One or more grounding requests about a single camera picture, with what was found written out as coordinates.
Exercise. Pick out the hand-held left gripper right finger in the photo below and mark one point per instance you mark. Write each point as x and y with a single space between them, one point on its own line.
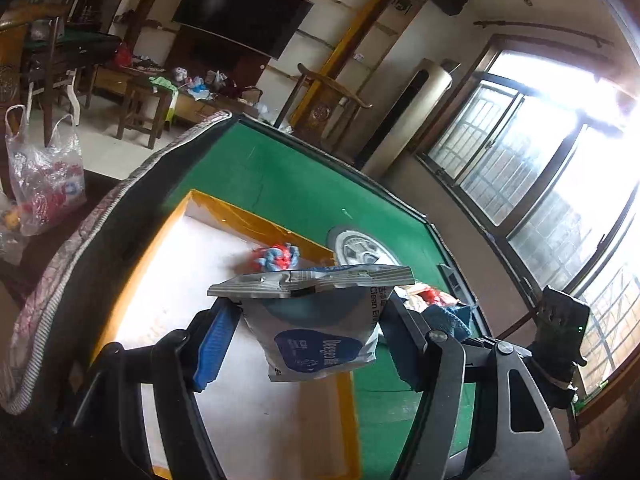
406 355

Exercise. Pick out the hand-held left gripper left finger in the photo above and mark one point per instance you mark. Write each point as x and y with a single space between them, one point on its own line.
215 347

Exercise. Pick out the yellow cardboard box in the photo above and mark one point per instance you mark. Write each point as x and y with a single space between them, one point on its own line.
200 270

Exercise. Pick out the grey wet wipes packet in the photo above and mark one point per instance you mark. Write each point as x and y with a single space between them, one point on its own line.
315 330

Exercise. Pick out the dark blue cloth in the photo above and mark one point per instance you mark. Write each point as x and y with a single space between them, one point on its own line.
450 321

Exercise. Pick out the blue and red knitted cloth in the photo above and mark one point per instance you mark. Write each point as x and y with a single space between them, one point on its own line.
277 257

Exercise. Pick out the round grey table control panel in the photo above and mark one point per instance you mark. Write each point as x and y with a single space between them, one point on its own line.
360 252

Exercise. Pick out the barred window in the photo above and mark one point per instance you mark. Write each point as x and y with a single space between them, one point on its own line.
545 160

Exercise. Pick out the clear plastic bag red print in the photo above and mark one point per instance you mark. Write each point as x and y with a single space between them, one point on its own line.
45 185

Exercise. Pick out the wooden television cabinet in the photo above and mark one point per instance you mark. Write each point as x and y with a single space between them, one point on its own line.
200 105

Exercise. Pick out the white standing air conditioner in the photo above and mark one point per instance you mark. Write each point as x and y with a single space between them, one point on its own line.
425 105

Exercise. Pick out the small wooden table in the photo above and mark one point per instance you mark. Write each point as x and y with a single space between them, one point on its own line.
145 95

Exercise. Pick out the carved wooden chair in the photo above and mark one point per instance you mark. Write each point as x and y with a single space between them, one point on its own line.
325 105

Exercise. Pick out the green cloth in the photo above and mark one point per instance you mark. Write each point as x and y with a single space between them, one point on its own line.
165 84

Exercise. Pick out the curtain rod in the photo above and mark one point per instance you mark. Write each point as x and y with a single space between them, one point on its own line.
545 29

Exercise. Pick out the dark wooden chair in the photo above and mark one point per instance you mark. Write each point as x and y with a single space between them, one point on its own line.
47 65

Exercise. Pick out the black wall television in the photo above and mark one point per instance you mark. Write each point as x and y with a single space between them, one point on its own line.
240 10

